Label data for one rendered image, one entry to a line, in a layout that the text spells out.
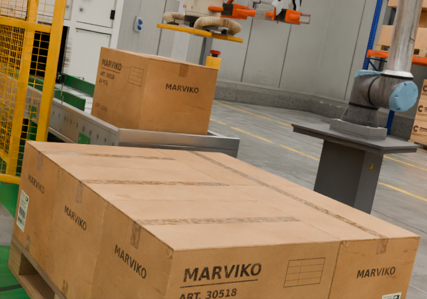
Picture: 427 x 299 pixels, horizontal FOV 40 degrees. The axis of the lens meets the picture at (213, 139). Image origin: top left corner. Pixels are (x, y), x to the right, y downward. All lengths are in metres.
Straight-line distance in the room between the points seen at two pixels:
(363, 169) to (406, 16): 0.75
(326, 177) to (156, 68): 1.02
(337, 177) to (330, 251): 1.23
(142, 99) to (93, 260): 1.16
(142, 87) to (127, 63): 0.22
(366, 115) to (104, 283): 1.69
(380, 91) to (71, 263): 1.66
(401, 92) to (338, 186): 0.56
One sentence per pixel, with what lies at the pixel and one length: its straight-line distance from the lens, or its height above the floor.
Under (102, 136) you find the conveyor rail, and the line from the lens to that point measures 2.92.
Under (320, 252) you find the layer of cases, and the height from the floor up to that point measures 0.51.
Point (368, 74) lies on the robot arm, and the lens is 3.03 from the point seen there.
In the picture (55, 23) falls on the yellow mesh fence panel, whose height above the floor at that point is 1.03.
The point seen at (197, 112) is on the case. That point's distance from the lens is 3.02.
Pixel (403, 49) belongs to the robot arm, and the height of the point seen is 1.20.
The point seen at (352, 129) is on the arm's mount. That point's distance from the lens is 3.01.
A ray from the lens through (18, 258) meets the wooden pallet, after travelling 2.55.
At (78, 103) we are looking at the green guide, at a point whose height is 0.60.
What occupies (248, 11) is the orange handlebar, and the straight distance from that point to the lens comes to 2.62.
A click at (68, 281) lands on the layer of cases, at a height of 0.20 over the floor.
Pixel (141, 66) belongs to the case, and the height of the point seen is 0.90.
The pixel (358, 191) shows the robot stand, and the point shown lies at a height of 0.49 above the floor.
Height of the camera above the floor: 1.03
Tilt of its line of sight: 8 degrees down
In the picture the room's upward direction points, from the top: 10 degrees clockwise
